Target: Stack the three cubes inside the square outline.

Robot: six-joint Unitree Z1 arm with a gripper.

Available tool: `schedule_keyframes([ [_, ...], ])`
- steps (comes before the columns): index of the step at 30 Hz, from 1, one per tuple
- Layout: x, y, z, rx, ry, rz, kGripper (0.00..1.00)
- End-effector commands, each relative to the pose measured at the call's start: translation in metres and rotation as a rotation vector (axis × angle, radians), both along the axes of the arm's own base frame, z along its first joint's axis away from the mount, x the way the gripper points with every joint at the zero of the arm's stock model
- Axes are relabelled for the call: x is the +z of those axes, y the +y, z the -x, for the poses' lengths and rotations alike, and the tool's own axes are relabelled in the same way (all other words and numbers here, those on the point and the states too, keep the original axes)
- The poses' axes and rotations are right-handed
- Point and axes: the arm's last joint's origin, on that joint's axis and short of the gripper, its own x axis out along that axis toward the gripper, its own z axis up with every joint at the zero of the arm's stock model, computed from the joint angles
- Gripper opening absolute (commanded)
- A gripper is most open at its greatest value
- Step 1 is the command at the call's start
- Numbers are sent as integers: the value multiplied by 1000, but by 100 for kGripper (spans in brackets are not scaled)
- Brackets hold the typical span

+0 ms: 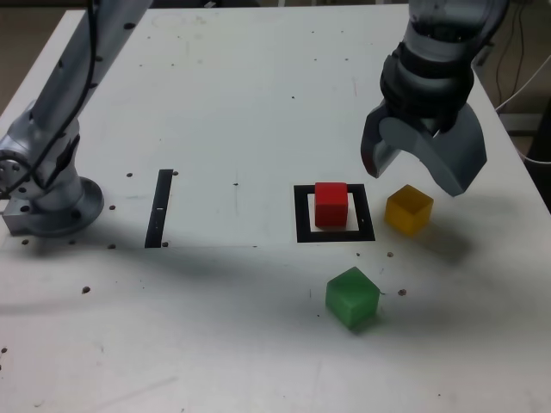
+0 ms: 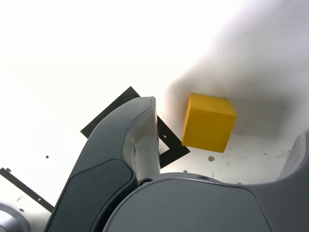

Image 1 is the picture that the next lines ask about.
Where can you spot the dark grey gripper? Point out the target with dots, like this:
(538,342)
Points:
(426,124)

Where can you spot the yellow cube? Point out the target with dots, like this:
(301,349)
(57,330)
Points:
(409,211)

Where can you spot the red cube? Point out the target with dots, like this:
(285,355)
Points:
(330,206)

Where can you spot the green cube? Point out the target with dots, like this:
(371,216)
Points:
(351,299)

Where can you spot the black tape square outline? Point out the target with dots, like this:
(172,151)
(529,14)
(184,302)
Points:
(301,215)

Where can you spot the black tape strip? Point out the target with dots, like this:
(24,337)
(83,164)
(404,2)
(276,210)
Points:
(158,211)

